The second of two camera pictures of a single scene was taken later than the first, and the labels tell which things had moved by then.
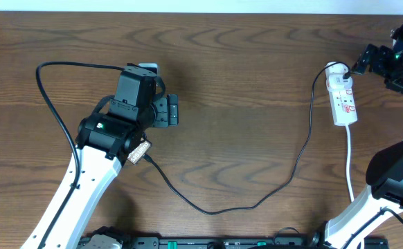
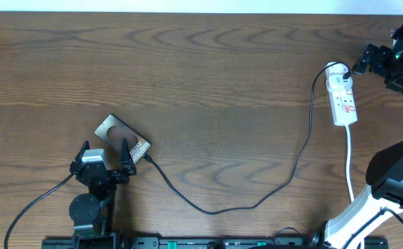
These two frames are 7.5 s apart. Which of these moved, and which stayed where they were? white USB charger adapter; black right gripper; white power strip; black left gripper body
Moved: black left gripper body
Stayed: white USB charger adapter; white power strip; black right gripper
